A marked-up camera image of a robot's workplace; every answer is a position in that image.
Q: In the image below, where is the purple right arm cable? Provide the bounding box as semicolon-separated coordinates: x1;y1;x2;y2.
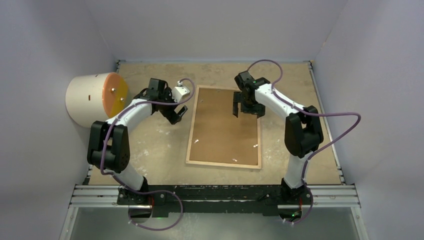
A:
245;59;362;226

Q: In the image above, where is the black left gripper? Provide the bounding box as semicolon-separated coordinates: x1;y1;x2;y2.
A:
158;87;187;124

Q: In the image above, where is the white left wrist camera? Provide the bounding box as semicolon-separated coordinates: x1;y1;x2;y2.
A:
171;80;191;103

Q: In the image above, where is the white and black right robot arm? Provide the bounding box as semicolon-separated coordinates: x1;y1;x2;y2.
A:
232;71;324;204

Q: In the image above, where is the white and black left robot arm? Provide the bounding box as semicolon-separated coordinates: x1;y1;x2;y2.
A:
87;78;194;205

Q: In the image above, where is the white cylinder with orange lid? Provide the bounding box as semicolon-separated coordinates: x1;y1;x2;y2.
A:
65;72;130;128

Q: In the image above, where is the aluminium extrusion rail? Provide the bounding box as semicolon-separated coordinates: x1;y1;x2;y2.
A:
70;185;361;208

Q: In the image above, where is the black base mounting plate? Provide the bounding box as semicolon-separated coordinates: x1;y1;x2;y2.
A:
117;184;313;219

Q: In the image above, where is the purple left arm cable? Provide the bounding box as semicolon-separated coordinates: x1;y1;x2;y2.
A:
99;77;196;232

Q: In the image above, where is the wooden picture frame with glass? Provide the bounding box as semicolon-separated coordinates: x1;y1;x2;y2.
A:
185;84;263;170

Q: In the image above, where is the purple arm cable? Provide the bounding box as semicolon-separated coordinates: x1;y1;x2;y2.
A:
245;59;362;226
99;77;196;232

